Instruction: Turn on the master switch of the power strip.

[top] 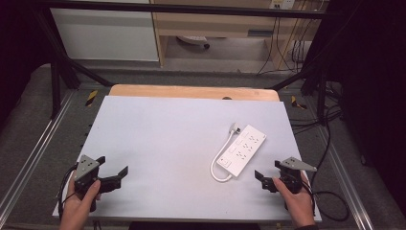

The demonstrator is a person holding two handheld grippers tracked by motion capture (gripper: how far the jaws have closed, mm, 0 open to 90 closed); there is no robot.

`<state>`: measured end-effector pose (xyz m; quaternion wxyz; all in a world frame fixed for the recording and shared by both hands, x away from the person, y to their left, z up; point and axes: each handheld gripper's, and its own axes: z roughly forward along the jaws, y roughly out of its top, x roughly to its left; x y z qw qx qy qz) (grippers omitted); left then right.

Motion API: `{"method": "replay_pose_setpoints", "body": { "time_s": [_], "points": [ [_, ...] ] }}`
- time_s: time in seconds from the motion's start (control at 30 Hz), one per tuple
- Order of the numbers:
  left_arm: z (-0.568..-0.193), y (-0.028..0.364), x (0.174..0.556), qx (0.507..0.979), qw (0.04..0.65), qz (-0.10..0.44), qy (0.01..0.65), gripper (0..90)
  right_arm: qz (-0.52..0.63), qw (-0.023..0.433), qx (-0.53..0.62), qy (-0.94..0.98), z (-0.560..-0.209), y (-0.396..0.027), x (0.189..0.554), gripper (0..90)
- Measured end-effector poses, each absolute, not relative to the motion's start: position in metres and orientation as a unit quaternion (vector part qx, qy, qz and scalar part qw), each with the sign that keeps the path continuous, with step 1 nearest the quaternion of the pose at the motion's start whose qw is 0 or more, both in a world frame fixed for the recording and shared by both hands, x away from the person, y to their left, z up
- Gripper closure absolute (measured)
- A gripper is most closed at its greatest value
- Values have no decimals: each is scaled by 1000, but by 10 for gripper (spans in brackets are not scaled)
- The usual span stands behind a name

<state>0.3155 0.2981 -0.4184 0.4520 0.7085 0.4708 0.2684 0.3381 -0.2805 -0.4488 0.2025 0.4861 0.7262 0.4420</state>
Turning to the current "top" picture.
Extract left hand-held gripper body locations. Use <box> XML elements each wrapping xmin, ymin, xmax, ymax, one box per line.
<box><xmin>74</xmin><ymin>154</ymin><xmax>103</xmax><ymax>213</ymax></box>

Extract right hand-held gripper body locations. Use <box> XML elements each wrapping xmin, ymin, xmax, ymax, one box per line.
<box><xmin>275</xmin><ymin>156</ymin><xmax>318</xmax><ymax>196</ymax></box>

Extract person's right hand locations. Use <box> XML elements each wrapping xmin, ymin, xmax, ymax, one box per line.
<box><xmin>272</xmin><ymin>173</ymin><xmax>317</xmax><ymax>228</ymax></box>

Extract person's left hand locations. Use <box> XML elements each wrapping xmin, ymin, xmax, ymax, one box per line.
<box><xmin>58</xmin><ymin>171</ymin><xmax>102</xmax><ymax>230</ymax></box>

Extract white table board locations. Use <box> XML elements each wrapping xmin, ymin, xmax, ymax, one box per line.
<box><xmin>52</xmin><ymin>95</ymin><xmax>323</xmax><ymax>222</ymax></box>

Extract black curtain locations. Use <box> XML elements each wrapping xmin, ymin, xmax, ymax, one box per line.
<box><xmin>0</xmin><ymin>0</ymin><xmax>56</xmax><ymax>128</ymax></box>
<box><xmin>305</xmin><ymin>0</ymin><xmax>406</xmax><ymax>219</ymax></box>

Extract white cabinet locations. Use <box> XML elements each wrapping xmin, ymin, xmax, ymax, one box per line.
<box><xmin>50</xmin><ymin>8</ymin><xmax>160</xmax><ymax>62</ymax></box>

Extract white floor power strip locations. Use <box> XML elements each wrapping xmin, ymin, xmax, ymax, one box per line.
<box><xmin>176</xmin><ymin>34</ymin><xmax>212</xmax><ymax>51</ymax></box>

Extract light wooden desk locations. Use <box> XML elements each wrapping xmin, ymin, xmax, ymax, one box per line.
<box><xmin>149</xmin><ymin>0</ymin><xmax>322</xmax><ymax>70</ymax></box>

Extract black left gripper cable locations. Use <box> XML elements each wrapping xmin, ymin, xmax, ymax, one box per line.
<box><xmin>57</xmin><ymin>164</ymin><xmax>79</xmax><ymax>219</ymax></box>

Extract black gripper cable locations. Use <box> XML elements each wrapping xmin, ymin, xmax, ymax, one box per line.
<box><xmin>57</xmin><ymin>164</ymin><xmax>79</xmax><ymax>219</ymax></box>
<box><xmin>305</xmin><ymin>121</ymin><xmax>350</xmax><ymax>222</ymax></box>

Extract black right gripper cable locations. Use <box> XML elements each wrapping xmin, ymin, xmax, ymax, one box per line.
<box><xmin>305</xmin><ymin>121</ymin><xmax>350</xmax><ymax>222</ymax></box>

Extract aluminium floor rail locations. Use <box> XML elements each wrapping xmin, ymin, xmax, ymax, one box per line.
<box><xmin>314</xmin><ymin>126</ymin><xmax>375</xmax><ymax>230</ymax></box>
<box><xmin>0</xmin><ymin>90</ymin><xmax>77</xmax><ymax>219</ymax></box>

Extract white power strip cable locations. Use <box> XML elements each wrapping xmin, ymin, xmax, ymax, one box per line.
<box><xmin>209</xmin><ymin>128</ymin><xmax>237</xmax><ymax>184</ymax></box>

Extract black floor cables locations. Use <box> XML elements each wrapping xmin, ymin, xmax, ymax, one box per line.
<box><xmin>288</xmin><ymin>80</ymin><xmax>345</xmax><ymax>136</ymax></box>

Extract black hanging cables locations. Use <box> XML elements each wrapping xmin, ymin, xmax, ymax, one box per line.
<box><xmin>257</xmin><ymin>13</ymin><xmax>318</xmax><ymax>77</ymax></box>

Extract white wall socket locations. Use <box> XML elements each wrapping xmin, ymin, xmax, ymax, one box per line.
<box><xmin>269</xmin><ymin>0</ymin><xmax>297</xmax><ymax>11</ymax></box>

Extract black metal frame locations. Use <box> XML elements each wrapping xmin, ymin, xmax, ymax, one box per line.
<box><xmin>32</xmin><ymin>0</ymin><xmax>334</xmax><ymax>121</ymax></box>

